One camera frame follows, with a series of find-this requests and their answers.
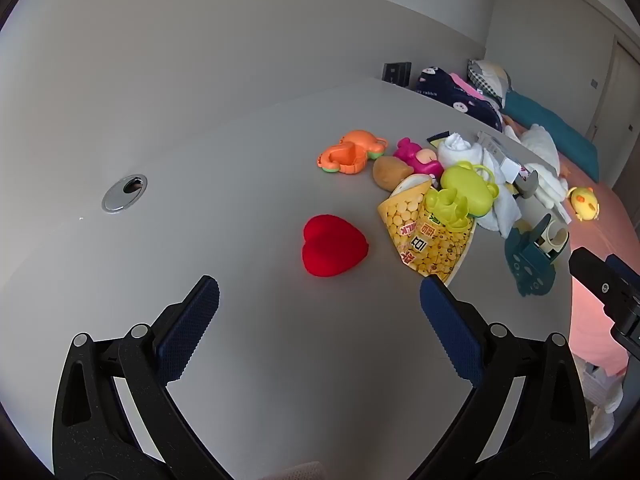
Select white goose plush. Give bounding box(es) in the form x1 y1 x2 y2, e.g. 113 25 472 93
505 122 571 208

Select yellow chick plush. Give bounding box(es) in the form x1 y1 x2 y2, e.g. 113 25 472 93
567 186 601 222

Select checkered patchwork pillow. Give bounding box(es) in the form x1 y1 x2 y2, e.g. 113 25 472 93
467 58 513 98

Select pink bear toy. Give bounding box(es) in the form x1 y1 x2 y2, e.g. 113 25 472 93
392 137 443 178

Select navy rabbit-print blanket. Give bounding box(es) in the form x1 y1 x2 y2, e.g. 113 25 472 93
415 66 503 131

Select orange plastic toy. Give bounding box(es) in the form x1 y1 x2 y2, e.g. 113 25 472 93
316 130 389 176

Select brown potato toy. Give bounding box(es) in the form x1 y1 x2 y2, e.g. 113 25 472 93
372 156 413 192

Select green plastic toy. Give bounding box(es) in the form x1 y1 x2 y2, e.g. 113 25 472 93
424 161 500 231

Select silver cable grommet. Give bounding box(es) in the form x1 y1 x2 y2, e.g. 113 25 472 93
101 174 149 212

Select yellow snack bag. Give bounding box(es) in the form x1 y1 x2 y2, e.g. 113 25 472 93
377 174 477 283

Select red heart-shaped toy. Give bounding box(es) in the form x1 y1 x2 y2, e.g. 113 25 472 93
302 214 372 278

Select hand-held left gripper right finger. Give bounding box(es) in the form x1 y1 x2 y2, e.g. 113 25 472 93
407 275 591 480

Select beige wardrobe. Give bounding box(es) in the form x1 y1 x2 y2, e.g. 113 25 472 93
587 40 640 171

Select white ribbed basket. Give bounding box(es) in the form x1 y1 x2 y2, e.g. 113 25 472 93
572 355 626 406

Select teal quilt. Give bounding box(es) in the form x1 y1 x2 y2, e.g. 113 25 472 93
501 89 600 183

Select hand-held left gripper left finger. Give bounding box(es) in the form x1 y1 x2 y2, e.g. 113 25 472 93
52 275 236 480

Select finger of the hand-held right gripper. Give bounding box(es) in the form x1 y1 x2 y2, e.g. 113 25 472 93
568 247 626 311

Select grey plastic object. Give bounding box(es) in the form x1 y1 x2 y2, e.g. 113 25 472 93
517 170 540 200

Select white quilted cloth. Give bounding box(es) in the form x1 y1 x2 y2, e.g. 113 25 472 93
477 152 523 238

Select dark green tape dispenser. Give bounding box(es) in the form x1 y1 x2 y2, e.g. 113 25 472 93
504 212 572 297

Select white thermometer box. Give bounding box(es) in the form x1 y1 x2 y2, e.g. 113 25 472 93
476 131 532 183

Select black wall socket panel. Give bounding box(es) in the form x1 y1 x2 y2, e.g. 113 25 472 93
382 61 412 86

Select pink bed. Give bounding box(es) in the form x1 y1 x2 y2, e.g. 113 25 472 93
500 110 640 376

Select pink fleece blanket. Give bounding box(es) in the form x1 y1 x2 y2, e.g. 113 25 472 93
447 72 485 100

